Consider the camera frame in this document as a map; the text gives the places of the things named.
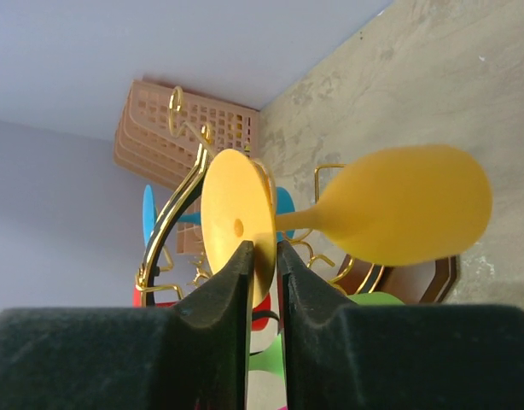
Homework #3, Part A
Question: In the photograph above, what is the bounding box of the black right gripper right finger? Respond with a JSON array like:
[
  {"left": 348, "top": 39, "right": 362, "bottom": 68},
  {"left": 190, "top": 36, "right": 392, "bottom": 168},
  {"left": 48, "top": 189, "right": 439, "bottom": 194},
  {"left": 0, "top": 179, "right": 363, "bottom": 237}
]
[{"left": 277, "top": 243, "right": 524, "bottom": 409}]

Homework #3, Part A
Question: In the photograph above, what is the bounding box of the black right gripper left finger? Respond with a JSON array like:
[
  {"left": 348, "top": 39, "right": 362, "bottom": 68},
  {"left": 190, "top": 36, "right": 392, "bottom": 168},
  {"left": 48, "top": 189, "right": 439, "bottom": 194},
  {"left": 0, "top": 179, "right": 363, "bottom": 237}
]
[{"left": 0, "top": 242, "right": 254, "bottom": 409}]

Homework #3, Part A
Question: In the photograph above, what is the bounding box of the green wine glass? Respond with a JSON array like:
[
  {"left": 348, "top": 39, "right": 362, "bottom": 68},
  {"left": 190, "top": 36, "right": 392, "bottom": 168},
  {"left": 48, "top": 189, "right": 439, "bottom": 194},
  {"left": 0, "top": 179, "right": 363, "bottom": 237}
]
[{"left": 249, "top": 292, "right": 404, "bottom": 380}]

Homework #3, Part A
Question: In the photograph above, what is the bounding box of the yellow wine glass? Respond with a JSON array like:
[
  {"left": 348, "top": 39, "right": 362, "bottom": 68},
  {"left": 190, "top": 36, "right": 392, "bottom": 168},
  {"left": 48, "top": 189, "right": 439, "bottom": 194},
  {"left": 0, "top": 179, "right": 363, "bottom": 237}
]
[{"left": 201, "top": 144, "right": 492, "bottom": 304}]

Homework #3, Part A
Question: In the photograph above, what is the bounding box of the red wine glass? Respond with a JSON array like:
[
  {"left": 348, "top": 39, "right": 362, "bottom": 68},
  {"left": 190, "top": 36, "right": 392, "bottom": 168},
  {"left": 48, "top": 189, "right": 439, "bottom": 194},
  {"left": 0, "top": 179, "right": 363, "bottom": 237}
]
[{"left": 132, "top": 288, "right": 278, "bottom": 331}]

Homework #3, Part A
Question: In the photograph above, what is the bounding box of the blue wine glass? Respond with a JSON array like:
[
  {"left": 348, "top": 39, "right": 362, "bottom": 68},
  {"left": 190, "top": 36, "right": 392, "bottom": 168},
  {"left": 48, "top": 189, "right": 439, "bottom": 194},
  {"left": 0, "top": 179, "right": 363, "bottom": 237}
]
[{"left": 142, "top": 184, "right": 295, "bottom": 246}]

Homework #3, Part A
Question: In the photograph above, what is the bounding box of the pink plastic file organizer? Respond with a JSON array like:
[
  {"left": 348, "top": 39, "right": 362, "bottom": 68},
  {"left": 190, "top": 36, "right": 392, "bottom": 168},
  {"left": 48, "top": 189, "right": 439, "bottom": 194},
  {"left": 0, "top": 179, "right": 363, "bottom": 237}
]
[{"left": 113, "top": 79, "right": 260, "bottom": 256}]

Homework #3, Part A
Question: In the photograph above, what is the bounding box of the gold wire wine glass rack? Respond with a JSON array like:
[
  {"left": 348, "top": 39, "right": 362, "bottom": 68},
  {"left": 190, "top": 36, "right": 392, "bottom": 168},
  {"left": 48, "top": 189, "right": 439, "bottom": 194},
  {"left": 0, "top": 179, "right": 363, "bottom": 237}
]
[{"left": 134, "top": 86, "right": 458, "bottom": 303}]

